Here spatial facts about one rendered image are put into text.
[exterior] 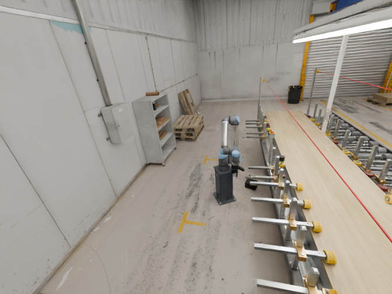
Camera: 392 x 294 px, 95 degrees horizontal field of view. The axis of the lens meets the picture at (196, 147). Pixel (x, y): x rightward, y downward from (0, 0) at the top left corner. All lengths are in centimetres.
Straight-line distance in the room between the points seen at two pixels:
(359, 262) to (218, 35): 918
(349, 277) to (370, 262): 22
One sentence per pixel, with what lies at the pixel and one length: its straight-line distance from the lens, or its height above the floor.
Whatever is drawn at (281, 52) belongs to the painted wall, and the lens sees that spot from 980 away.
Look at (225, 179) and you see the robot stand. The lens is 295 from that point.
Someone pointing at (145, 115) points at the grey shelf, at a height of 126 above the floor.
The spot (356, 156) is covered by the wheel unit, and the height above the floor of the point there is 87.
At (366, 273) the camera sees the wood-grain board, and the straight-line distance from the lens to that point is 180.
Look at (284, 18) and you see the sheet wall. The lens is 986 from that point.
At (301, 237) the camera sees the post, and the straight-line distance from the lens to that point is 157.
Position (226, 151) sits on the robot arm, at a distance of 229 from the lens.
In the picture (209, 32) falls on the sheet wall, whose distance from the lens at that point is 988.
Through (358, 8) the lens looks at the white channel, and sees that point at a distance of 180.
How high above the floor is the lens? 225
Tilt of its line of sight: 26 degrees down
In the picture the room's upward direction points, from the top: 6 degrees counter-clockwise
